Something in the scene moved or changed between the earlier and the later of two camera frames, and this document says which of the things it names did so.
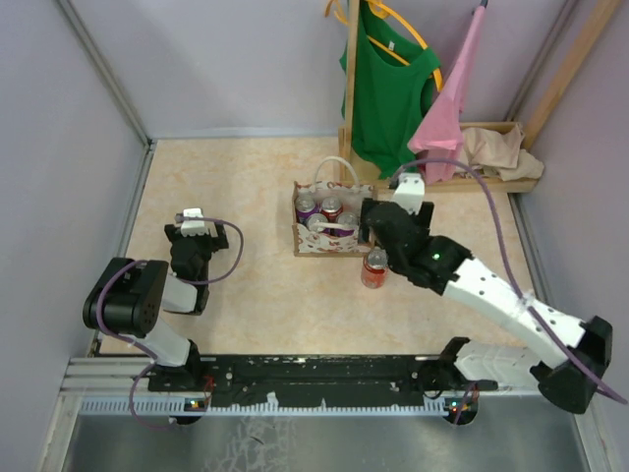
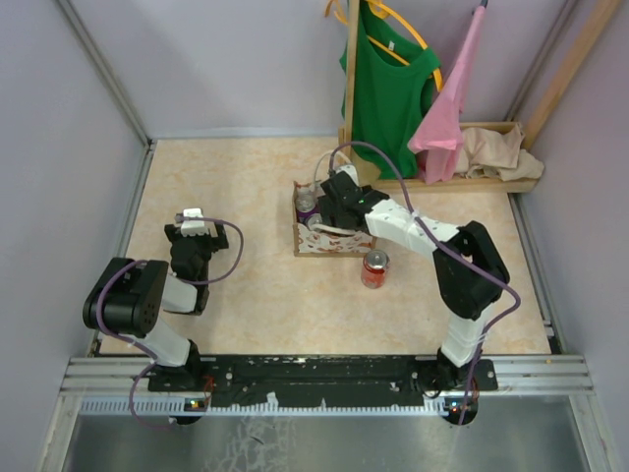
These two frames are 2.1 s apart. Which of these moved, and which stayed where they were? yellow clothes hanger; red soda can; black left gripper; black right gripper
Moved: black right gripper
Stayed: black left gripper; yellow clothes hanger; red soda can
